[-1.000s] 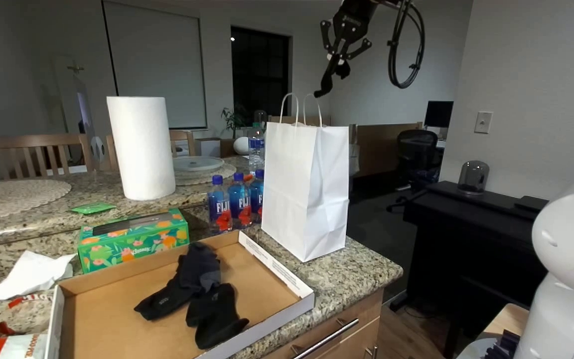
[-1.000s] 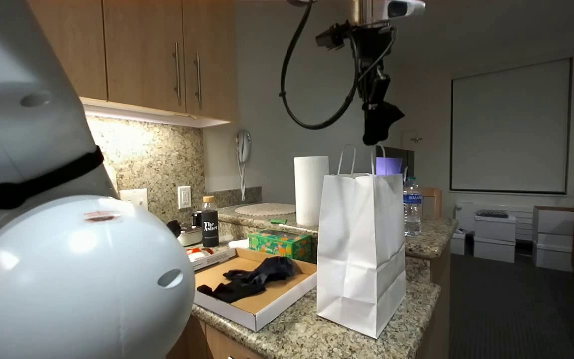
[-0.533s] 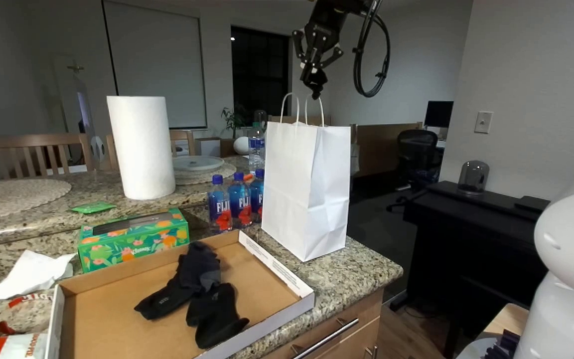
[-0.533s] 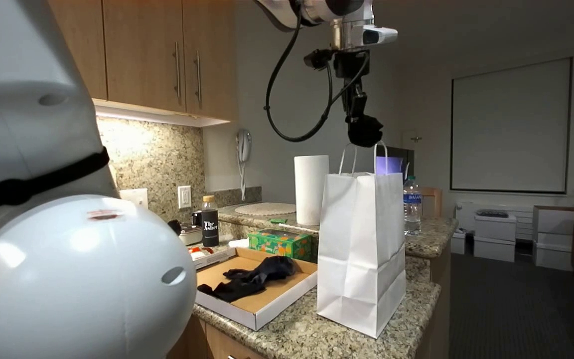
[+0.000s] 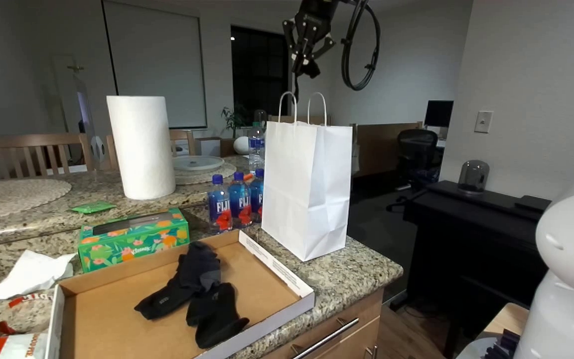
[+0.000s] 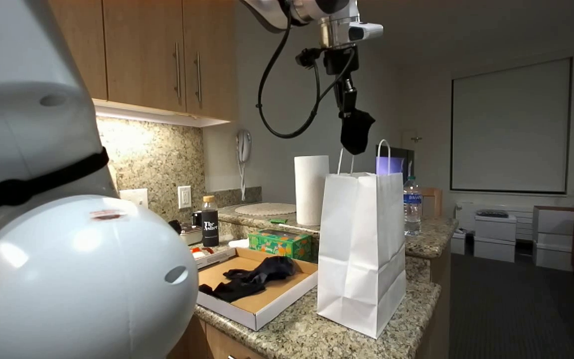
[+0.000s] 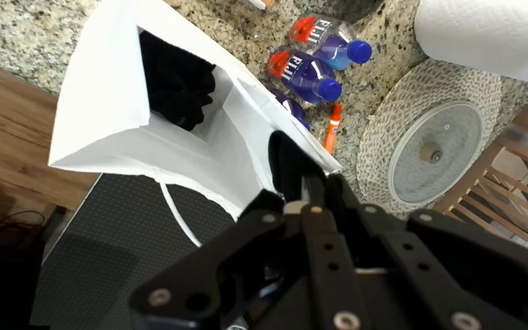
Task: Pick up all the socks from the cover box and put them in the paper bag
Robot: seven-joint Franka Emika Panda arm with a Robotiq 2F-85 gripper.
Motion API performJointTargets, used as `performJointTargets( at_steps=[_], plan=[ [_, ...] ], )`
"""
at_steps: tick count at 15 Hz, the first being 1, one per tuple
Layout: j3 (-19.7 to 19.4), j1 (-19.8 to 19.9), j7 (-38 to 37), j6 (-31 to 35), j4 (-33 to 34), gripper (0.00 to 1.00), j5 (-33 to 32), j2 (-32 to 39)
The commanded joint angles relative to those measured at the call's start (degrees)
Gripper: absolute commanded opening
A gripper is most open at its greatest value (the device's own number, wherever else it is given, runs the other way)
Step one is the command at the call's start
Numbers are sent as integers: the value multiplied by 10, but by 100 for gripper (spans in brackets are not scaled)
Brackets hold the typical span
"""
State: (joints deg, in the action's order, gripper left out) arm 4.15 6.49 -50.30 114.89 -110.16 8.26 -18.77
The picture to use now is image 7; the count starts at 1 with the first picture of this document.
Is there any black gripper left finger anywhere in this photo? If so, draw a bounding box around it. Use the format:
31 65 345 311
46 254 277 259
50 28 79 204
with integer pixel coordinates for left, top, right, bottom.
128 188 370 330

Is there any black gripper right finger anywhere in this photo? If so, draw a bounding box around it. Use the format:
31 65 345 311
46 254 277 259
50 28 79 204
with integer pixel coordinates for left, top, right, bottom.
325 171 528 330

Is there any white paper bag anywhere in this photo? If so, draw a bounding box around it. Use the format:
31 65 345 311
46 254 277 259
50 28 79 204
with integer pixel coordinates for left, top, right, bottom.
48 0 343 248

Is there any wooden dining chair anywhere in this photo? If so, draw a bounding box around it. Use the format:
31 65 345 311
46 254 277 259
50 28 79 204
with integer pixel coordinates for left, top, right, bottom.
431 87 528 258

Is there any orange marker pen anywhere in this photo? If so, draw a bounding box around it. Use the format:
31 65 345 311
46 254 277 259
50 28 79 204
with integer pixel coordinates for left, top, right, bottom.
323 100 345 153

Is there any round glass lid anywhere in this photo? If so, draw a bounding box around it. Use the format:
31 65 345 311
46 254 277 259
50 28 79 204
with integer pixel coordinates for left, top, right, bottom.
389 98 484 204

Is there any round woven placemat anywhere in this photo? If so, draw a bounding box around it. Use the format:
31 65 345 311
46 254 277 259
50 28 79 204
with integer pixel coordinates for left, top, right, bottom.
356 58 504 215

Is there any black floor mat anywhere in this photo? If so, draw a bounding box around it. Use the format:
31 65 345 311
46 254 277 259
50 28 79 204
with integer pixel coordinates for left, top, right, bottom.
28 171 242 330

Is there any white paper towel roll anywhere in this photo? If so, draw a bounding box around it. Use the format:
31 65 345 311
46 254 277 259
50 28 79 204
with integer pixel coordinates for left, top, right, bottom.
413 0 528 89

